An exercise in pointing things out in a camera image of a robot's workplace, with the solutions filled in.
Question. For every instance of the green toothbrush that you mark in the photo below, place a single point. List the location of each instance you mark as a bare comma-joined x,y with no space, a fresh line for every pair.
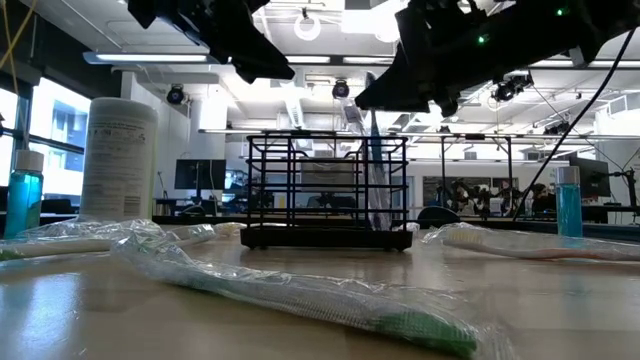
75,247
300,300

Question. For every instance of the black background metal frame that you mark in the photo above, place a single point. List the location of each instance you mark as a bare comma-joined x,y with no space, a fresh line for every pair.
443,170

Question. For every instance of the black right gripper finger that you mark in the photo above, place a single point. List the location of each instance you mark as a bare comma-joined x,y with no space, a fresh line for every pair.
405,77
405,102

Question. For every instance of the black computer monitor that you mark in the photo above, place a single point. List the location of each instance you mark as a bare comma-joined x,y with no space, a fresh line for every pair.
200,174
590,177

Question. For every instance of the black chair back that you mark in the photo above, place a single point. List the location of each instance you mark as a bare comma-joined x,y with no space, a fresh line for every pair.
437,215

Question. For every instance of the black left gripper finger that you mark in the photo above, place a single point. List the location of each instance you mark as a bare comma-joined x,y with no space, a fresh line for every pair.
250,70
250,45

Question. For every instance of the long ceiling light bar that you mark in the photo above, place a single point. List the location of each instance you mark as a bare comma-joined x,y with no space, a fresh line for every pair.
150,57

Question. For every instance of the black ceiling track lights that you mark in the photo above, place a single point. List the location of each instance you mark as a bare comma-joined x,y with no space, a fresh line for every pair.
505,91

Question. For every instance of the black ceiling spotlight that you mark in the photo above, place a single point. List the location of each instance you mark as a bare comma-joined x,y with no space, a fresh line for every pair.
340,90
175,95

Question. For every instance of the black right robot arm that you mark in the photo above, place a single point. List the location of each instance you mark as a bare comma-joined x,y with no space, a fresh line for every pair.
600,25

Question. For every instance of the blue mouthwash bottle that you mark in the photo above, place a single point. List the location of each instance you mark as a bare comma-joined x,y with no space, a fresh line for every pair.
569,205
22,200

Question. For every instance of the person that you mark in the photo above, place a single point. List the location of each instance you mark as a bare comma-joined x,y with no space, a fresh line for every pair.
541,197

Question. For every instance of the white wipes canister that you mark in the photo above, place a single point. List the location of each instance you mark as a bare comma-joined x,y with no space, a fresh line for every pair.
118,165

